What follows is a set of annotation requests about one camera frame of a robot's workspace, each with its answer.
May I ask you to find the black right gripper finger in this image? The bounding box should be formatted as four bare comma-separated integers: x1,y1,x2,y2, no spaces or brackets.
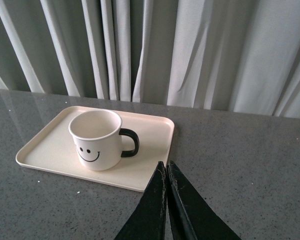
166,160,242,240
115,161,167,240

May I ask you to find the white smiley face mug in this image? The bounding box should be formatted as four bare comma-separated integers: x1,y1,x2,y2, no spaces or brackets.
68,109,140,171

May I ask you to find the pale pink rectangular tray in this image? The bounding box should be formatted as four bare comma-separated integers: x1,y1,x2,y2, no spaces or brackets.
15,106,175,192

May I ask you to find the white pleated curtain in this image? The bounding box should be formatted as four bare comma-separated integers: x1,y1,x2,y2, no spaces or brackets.
0,0,300,119

